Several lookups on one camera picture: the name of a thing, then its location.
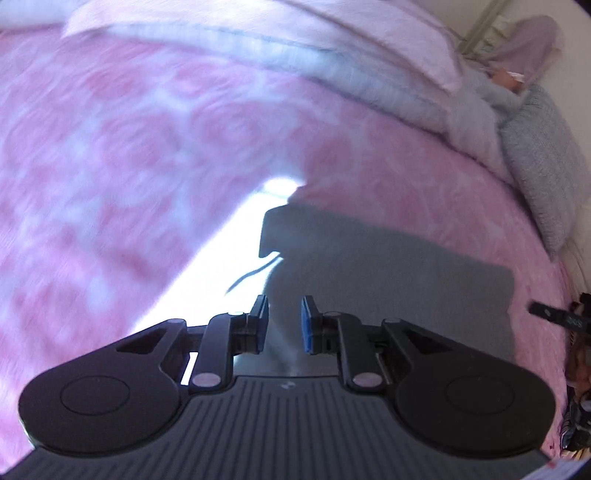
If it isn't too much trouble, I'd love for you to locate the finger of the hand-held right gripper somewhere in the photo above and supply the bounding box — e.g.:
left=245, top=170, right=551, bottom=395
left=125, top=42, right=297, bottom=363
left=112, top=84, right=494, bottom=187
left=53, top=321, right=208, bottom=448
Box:
left=528, top=301, right=591, bottom=330

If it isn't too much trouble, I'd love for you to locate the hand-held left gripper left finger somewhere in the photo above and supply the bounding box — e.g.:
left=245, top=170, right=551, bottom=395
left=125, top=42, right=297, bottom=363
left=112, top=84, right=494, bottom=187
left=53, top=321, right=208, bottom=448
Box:
left=115, top=294, right=271, bottom=394

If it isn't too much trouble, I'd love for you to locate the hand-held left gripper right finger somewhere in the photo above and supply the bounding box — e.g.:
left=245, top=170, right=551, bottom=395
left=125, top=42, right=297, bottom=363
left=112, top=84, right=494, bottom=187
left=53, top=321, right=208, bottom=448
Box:
left=300, top=295, right=459, bottom=391

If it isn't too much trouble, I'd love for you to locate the grey sweater with black print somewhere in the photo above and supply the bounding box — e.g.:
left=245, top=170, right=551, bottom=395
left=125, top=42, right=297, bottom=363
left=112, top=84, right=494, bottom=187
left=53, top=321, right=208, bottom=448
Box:
left=257, top=203, right=516, bottom=377

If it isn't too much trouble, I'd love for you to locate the rust brown garment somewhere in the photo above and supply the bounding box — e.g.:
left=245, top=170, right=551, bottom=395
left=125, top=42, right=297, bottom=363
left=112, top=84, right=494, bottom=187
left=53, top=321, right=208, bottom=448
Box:
left=568, top=350, right=591, bottom=385

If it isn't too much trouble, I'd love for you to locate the black garment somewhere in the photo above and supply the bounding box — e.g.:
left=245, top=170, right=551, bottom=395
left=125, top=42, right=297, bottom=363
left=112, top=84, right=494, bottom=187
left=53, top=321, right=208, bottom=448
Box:
left=560, top=294, right=591, bottom=459

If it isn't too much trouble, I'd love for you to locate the grey checked pillow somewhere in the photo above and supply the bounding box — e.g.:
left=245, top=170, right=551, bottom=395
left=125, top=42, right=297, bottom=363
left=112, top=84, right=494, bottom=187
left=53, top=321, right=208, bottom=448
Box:
left=499, top=83, right=591, bottom=262

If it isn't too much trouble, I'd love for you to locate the pink floral blanket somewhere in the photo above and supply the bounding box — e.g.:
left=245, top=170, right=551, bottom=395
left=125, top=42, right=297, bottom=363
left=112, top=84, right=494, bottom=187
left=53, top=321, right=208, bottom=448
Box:
left=0, top=27, right=583, bottom=464

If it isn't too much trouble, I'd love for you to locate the peach-coloured object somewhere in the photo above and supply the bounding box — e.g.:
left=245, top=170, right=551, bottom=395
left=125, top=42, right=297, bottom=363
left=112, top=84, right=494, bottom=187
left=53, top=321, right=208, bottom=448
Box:
left=491, top=68, right=528, bottom=92

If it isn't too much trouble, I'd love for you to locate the striped pale duvet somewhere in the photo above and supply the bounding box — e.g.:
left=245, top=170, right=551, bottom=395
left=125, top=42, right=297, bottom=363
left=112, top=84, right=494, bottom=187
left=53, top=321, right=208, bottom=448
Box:
left=0, top=0, right=516, bottom=186

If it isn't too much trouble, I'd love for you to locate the mauve hanging garment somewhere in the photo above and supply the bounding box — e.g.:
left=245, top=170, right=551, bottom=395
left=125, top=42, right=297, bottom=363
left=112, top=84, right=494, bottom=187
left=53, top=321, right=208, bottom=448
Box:
left=484, top=14, right=567, bottom=86

